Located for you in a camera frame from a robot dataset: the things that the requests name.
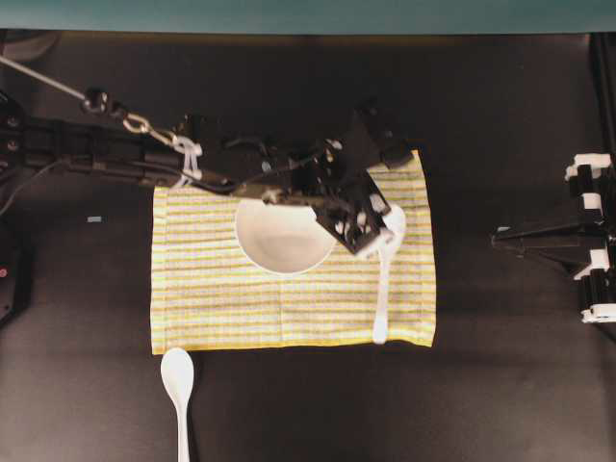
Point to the yellow striped cloth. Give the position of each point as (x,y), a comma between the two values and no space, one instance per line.
(207,295)

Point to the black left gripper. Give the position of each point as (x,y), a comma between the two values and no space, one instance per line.
(352,210)

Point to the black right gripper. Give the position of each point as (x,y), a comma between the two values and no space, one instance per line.
(581,246)

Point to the white chinese spoon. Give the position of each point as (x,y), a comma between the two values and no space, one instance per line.
(177,373)
(396,223)

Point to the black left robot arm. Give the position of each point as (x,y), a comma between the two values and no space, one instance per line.
(195,154)

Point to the white round plate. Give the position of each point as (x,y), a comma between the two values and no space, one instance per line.
(282,240)

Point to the teal backdrop board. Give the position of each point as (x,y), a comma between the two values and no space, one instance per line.
(314,17)

